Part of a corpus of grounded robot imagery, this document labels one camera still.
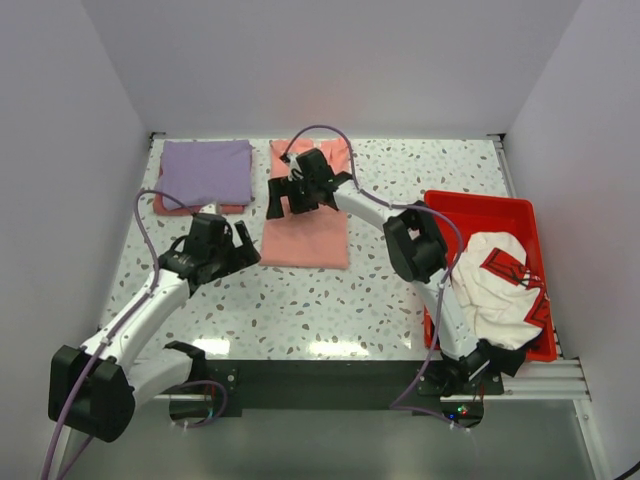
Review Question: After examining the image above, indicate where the salmon pink t shirt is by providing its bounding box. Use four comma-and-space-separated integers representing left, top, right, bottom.
260, 138, 349, 269

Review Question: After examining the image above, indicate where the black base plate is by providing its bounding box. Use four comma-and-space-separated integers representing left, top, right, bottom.
169, 358, 505, 419

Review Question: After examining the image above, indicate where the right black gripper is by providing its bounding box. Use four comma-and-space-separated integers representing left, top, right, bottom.
267, 173, 319, 219

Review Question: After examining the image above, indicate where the aluminium table frame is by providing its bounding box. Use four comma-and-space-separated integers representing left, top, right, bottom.
59, 130, 594, 436

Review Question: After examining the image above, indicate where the folded purple t shirt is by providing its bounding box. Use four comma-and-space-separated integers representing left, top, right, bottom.
156, 140, 252, 211

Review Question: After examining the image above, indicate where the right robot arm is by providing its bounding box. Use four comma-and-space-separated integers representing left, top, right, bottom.
267, 148, 489, 393

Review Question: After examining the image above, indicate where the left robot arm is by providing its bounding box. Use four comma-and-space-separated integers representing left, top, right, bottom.
48, 214, 260, 442

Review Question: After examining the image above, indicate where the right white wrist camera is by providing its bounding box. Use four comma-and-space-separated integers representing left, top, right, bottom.
287, 154, 304, 182

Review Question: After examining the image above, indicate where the white t shirt red print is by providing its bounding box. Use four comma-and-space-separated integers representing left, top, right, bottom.
452, 232, 550, 350

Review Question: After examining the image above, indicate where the folded dark pink t shirt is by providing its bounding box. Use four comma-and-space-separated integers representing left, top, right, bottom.
152, 168, 252, 216

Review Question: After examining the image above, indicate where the red plastic bin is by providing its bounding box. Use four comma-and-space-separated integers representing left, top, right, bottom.
424, 190, 559, 363

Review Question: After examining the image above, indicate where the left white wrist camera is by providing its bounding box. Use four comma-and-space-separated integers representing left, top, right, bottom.
206, 203, 222, 215

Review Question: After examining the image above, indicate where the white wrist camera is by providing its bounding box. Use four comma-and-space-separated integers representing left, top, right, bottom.
206, 203, 222, 215
287, 154, 304, 182

